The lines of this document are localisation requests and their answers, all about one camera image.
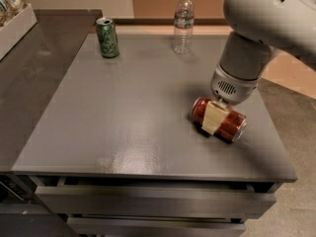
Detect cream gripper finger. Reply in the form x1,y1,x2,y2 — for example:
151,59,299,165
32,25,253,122
201,101,231,135

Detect red Coca-Cola can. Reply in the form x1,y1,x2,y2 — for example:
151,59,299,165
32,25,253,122
191,97,247,142

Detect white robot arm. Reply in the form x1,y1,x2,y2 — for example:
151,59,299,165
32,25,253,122
202,0,316,134

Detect green soda can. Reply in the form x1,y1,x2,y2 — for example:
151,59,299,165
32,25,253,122
96,17,119,58

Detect clear plastic water bottle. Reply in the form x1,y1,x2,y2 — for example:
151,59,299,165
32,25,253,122
173,0,195,54

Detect upper grey drawer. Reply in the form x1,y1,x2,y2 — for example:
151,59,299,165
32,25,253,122
36,182,276,218

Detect grey drawer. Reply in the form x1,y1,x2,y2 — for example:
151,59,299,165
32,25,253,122
36,182,276,218
67,217,245,237

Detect grey drawer cabinet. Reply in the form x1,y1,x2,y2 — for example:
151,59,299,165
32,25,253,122
14,35,296,226

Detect lower grey drawer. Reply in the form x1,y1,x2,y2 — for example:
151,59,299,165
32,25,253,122
67,217,245,237

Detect white snack box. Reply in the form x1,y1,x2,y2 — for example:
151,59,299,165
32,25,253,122
0,4,38,61

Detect snack bags in box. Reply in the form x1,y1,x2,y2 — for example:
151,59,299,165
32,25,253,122
0,0,27,27

